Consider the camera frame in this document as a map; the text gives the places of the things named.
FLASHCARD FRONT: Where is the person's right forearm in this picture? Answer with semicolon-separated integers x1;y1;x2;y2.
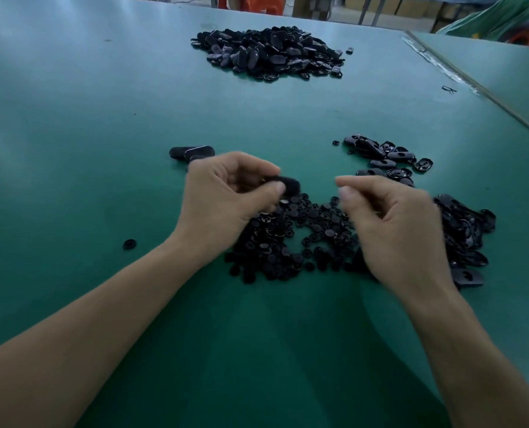
407;281;529;428

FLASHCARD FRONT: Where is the small open cardboard box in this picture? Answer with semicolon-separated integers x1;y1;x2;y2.
293;0;332;20

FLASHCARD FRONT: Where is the pile of black oval shells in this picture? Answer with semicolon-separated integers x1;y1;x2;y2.
343;134;497;289

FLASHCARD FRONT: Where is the person's left hand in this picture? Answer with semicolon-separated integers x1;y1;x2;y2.
169;152;287;264

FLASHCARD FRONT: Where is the pile of small black buttons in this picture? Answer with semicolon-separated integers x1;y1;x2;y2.
225;193;368;284

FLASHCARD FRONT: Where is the person's left forearm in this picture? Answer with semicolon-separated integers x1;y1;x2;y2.
0;236;203;428

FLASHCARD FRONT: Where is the person's right hand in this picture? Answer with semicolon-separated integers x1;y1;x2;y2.
336;175;457;309

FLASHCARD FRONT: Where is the green striped bag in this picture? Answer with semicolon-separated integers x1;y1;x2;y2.
438;0;529;41

